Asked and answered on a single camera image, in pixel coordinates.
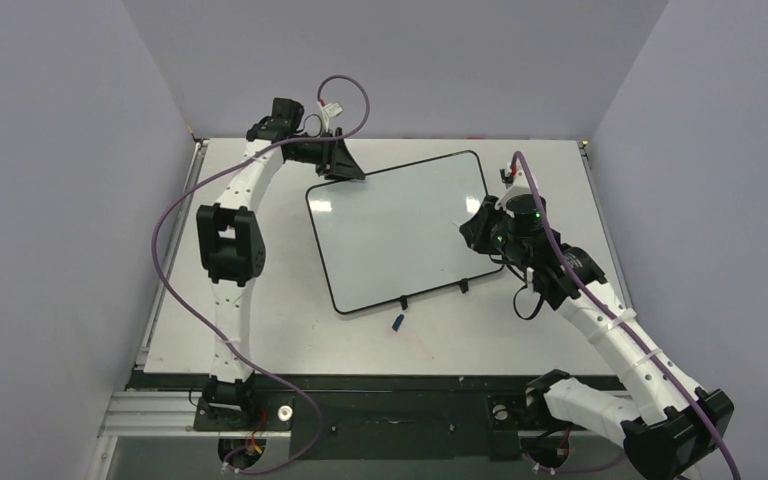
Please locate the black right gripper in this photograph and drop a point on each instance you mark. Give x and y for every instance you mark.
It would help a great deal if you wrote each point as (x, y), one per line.
(480, 229)

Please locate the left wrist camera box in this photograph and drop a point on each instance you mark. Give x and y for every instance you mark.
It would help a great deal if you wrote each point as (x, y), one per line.
(330, 110)

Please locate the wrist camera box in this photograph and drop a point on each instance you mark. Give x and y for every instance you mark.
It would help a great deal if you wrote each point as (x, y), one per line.
(330, 110)
(516, 185)

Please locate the blue marker cap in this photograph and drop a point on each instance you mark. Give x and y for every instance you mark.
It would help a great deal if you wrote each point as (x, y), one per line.
(398, 322)

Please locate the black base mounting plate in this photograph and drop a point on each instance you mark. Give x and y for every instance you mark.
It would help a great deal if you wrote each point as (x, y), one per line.
(365, 417)

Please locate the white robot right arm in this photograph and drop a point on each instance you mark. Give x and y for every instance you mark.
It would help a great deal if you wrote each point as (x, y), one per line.
(668, 422)

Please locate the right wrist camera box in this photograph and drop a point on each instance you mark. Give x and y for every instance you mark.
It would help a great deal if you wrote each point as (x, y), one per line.
(516, 185)

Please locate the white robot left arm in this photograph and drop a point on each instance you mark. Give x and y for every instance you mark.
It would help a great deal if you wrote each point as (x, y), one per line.
(232, 248)

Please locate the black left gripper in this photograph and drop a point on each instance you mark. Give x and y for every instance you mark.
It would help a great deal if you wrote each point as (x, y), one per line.
(336, 163)

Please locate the aluminium table frame rail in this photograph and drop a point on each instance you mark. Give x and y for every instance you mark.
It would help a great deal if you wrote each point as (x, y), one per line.
(159, 278)

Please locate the white whiteboard black frame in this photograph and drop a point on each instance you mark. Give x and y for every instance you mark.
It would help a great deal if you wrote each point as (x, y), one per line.
(389, 237)

